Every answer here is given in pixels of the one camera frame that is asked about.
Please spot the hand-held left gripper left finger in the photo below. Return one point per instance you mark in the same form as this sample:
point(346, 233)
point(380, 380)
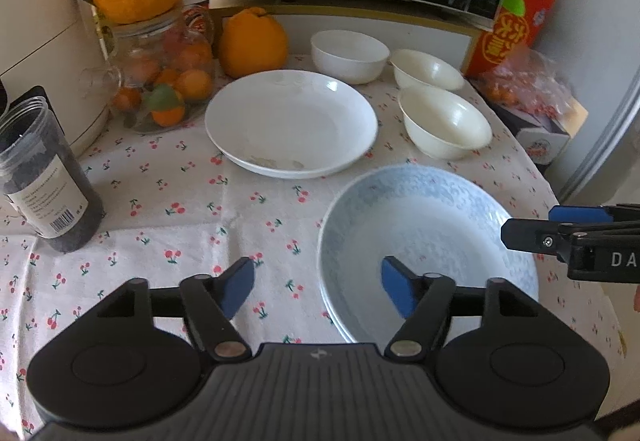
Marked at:
point(236, 287)

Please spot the red snack box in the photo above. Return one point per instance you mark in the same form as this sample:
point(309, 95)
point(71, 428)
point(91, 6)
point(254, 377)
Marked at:
point(495, 46)

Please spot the white plate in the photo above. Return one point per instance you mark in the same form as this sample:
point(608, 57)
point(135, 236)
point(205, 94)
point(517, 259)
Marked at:
point(290, 121)

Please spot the cherry print tablecloth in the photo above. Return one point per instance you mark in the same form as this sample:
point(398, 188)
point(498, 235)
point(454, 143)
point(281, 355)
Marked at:
point(175, 231)

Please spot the cream bowl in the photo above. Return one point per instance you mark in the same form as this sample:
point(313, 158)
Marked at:
point(445, 121)
point(427, 68)

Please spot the blue patterned plate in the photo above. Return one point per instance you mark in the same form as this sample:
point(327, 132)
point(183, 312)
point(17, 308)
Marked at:
point(425, 221)

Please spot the plastic bag of small oranges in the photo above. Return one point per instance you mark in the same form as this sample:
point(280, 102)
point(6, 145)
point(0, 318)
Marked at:
point(525, 86)

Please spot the white bowl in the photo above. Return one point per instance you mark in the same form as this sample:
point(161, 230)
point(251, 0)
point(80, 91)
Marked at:
point(350, 53)

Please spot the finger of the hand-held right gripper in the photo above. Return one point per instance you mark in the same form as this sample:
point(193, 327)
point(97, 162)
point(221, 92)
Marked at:
point(580, 214)
point(530, 236)

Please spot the white air fryer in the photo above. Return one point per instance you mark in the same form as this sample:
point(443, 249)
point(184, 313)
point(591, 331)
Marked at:
point(40, 21)

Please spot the grey appliance door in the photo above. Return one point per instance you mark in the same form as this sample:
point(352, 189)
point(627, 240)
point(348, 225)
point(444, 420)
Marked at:
point(610, 136)

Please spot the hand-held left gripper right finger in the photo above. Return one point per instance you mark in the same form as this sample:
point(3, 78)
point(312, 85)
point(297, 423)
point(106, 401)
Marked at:
point(396, 287)

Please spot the pile of small mandarins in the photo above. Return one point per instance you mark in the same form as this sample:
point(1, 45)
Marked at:
point(195, 85)

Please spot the clear plastic jar dark contents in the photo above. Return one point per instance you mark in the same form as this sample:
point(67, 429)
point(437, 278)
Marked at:
point(55, 191)

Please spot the dark cardboard box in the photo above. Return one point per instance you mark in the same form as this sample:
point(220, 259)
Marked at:
point(540, 141)

